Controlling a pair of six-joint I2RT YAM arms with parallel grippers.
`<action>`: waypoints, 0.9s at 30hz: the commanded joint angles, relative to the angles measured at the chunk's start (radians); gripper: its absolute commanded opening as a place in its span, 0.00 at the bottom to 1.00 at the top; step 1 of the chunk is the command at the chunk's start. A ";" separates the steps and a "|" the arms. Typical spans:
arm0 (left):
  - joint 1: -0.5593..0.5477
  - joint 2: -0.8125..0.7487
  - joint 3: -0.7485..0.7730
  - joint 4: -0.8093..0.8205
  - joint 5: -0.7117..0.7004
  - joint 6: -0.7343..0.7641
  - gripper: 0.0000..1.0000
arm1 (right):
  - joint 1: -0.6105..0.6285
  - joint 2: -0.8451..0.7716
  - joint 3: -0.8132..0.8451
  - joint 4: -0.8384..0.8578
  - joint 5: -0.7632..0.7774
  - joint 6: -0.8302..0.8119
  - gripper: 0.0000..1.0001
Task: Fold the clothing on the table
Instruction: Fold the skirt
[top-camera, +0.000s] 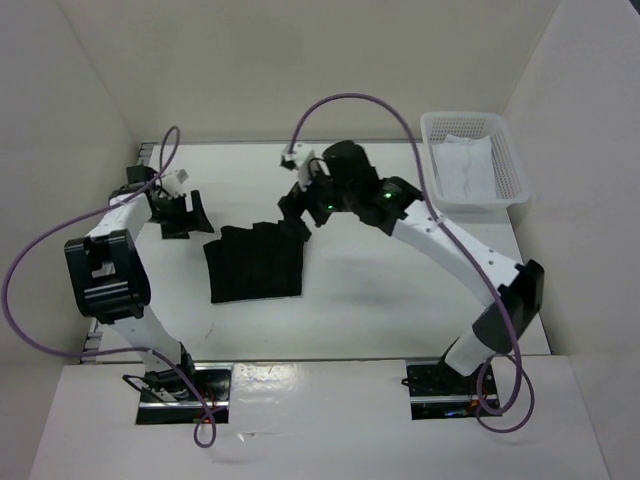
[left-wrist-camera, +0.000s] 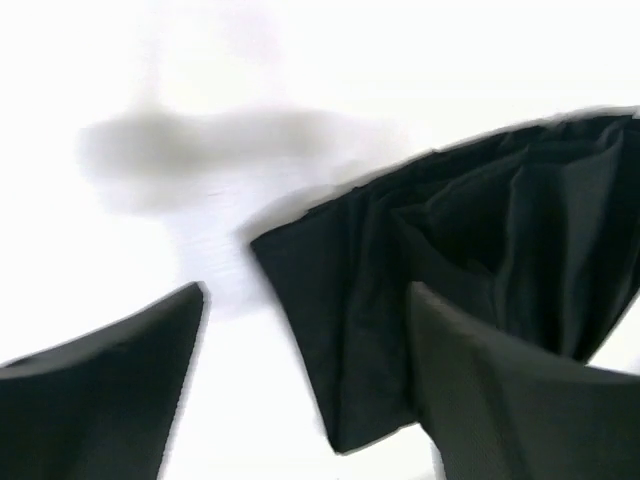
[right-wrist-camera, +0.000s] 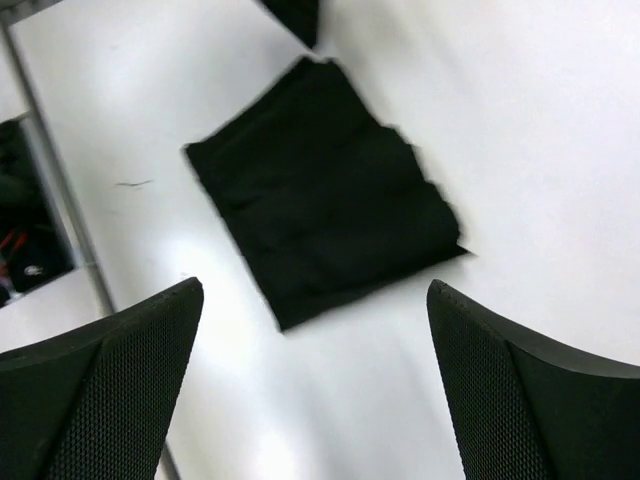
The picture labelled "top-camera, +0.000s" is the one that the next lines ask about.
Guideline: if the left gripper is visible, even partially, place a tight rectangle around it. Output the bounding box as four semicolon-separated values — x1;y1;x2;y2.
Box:
149;190;215;240

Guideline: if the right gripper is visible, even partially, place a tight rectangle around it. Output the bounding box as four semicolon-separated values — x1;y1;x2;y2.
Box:
277;160;355;242

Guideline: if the black pleated skirt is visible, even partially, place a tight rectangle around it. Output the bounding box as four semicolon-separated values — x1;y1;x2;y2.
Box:
203;221;308;304

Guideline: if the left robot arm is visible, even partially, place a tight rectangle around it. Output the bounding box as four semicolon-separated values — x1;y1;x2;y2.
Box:
64;165;214;400

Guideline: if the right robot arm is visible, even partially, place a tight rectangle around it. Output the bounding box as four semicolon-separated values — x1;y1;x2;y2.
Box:
278;140;544;393

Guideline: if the white folded cloth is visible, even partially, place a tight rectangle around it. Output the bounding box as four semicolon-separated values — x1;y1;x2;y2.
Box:
431;134;497;204

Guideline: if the white plastic lattice basket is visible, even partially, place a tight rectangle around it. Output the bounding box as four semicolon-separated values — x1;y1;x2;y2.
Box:
420;111;531;213

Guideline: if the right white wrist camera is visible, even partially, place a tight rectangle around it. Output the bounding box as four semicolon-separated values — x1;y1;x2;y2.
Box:
280;143;320;192

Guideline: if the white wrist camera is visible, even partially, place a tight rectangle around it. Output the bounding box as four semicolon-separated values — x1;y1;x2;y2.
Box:
160;169;189;197
280;143;320;192

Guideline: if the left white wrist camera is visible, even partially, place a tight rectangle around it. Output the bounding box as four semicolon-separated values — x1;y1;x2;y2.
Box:
160;169;189;197

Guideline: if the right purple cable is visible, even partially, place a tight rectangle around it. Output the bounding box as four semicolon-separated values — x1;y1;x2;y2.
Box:
289;92;536;434

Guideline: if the purple cable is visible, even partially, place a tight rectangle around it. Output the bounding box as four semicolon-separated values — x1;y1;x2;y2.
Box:
1;125;229;449
289;92;536;434

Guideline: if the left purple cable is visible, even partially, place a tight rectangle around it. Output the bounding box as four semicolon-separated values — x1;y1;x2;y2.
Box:
1;125;229;449

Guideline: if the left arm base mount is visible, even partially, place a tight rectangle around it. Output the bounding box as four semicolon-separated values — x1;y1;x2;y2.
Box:
121;363;233;426

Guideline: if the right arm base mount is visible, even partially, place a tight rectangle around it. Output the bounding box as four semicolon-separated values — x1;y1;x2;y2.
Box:
401;361;500;421

